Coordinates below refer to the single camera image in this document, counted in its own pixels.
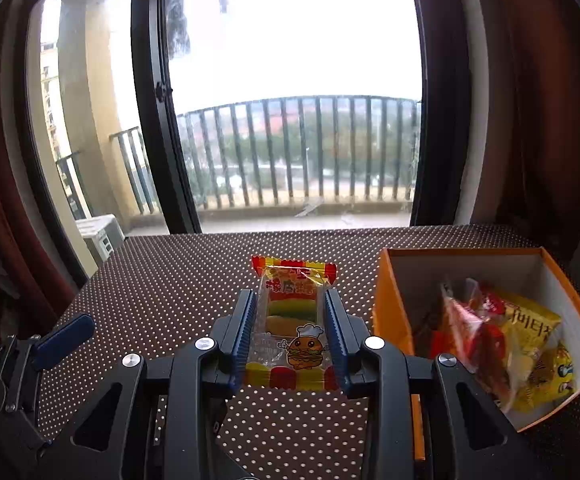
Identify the orange cardboard box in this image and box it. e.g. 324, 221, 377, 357
372, 246, 580, 462

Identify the white air conditioner unit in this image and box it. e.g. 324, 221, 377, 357
75, 214, 127, 264

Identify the clear red snack packet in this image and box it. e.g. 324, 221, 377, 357
440, 282, 513, 408

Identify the yellow snack bag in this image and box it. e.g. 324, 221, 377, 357
500, 294, 577, 413

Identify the burger gummy candy packet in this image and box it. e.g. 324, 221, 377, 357
251, 255, 338, 392

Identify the black window frame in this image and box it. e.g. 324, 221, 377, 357
22, 0, 471, 281

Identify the dark hanging cloth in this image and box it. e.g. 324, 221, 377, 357
165, 0, 192, 58

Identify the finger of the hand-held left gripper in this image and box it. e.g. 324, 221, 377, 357
32, 313, 96, 372

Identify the brown dotted tablecloth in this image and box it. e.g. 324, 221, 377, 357
35, 224, 580, 480

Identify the dark red curtain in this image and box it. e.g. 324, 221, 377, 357
0, 0, 76, 331
462, 0, 580, 261

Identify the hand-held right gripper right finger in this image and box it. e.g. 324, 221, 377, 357
323, 289, 536, 480

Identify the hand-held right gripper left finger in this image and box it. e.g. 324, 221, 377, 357
45, 288, 258, 480

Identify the balcony railing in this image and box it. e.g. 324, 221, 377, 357
55, 95, 421, 221

